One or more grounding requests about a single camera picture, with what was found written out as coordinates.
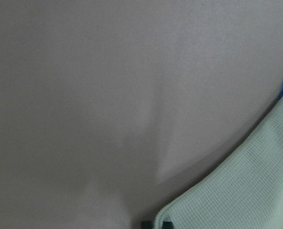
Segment brown paper table cover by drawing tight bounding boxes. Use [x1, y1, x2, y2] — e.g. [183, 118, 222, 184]
[0, 0, 283, 229]

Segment olive green long-sleeve shirt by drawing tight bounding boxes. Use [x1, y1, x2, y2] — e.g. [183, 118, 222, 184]
[154, 97, 283, 229]

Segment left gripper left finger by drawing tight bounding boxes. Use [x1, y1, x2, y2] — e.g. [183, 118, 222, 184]
[141, 220, 153, 229]

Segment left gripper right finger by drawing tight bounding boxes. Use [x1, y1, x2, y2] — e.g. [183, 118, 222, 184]
[162, 221, 173, 229]

